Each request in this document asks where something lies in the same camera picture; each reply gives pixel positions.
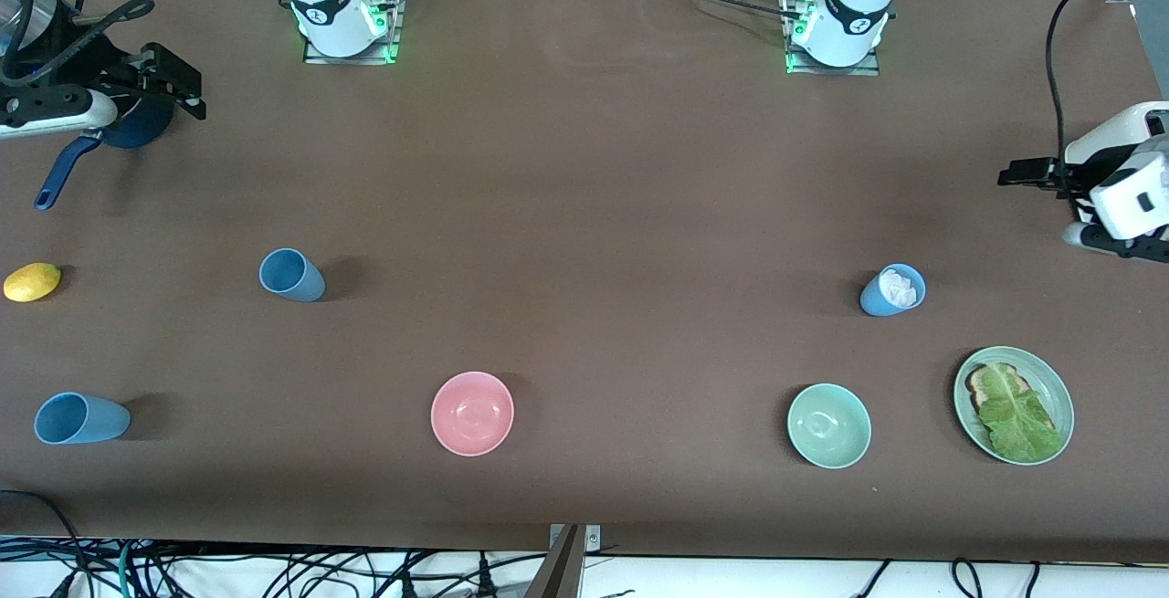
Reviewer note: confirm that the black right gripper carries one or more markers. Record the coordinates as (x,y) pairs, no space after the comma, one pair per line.
(117,78)

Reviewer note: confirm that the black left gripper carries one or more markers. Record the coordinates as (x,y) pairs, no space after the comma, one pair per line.
(1070,175)

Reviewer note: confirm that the blue cup with tissue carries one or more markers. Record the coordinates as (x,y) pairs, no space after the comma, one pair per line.
(877,301)

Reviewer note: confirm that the dark blue saucepan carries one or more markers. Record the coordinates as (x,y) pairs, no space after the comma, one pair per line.
(146,128)

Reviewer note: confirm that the white toaster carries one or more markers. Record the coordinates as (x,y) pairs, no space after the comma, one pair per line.
(1110,128)

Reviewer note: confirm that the crumpled white tissue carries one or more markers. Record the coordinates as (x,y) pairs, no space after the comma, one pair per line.
(898,288)

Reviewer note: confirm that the toast slice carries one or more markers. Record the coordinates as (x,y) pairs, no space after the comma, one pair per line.
(982,388)

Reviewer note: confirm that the green plate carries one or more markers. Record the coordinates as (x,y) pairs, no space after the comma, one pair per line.
(1058,393)

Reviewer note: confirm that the yellow lemon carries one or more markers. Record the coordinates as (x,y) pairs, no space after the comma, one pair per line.
(32,282)

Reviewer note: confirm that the green lettuce leaf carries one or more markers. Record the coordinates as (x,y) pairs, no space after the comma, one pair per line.
(1018,420)

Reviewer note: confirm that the green bowl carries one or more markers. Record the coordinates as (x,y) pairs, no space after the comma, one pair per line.
(829,426)

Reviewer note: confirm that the pink bowl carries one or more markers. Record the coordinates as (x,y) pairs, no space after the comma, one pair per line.
(472,414)

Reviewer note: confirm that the dark angled bar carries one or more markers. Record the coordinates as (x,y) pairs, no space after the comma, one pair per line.
(559,571)

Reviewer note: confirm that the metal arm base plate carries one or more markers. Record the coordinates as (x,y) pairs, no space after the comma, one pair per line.
(872,67)
(388,27)

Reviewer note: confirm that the metal table edge bracket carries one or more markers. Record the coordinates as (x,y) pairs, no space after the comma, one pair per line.
(594,539)

